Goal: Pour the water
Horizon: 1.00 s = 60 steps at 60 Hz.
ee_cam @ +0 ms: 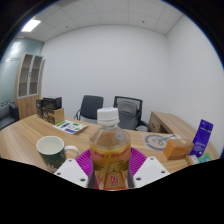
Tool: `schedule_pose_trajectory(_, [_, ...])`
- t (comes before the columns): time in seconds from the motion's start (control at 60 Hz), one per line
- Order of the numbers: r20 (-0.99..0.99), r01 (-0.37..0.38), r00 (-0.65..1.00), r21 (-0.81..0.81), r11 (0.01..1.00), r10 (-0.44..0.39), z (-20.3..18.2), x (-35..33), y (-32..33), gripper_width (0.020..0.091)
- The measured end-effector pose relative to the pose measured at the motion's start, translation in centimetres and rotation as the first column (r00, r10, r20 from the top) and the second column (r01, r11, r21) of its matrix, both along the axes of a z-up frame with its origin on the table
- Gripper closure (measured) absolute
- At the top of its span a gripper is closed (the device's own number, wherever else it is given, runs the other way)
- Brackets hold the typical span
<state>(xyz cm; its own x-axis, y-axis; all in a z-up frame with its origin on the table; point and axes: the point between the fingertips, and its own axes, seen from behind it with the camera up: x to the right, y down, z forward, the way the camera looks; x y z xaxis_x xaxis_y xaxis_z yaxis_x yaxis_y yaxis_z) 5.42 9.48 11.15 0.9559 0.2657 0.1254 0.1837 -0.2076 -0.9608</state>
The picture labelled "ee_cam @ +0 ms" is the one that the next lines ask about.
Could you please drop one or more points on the purple standing card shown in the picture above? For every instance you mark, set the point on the purple standing card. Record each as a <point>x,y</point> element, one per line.
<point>201,138</point>

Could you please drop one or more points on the dark grey office chair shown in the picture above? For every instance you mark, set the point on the dark grey office chair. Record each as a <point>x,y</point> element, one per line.
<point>91,106</point>

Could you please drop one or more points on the green and purple leaflet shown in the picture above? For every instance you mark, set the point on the green and purple leaflet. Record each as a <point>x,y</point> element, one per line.
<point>70,126</point>

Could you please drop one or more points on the wooden side desk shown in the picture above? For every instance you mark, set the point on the wooden side desk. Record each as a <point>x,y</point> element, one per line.
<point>166,121</point>

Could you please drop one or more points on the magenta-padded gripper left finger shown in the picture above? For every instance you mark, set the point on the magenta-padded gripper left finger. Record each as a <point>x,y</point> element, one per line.
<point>70,171</point>

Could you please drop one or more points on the yellow-labelled drink bottle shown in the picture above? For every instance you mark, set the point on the yellow-labelled drink bottle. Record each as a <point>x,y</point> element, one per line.
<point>110,156</point>

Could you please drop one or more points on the green and white mug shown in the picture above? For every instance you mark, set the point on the green and white mug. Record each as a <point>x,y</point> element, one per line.
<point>50,153</point>

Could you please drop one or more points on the small yellow box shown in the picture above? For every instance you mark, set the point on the small yellow box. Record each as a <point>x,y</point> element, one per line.
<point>192,160</point>

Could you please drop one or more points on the dark brown carton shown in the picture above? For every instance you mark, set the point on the dark brown carton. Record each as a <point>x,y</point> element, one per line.
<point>51,102</point>

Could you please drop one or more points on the tan brown carton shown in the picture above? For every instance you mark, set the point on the tan brown carton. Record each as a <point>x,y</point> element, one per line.
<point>55,116</point>

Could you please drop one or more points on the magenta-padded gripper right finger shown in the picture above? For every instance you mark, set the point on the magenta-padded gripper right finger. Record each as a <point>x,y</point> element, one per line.
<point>150,170</point>

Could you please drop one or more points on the round grey printed disc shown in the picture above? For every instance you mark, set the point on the round grey printed disc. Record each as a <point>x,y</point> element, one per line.
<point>156,141</point>

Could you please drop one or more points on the small black box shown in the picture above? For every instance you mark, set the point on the small black box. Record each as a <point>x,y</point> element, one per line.
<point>39,108</point>

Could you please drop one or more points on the orange cardboard box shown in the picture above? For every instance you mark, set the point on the orange cardboard box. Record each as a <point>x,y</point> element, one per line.
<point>177,149</point>

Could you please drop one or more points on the wooden glass-door shelf cabinet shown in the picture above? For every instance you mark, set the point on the wooden glass-door shelf cabinet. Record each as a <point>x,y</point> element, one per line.
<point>28,86</point>

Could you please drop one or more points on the black mesh office chair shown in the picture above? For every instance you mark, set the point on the black mesh office chair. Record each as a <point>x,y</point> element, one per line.
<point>128,113</point>

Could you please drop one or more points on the rectangular ceiling light panel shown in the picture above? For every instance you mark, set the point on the rectangular ceiling light panel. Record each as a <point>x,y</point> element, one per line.
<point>31,25</point>

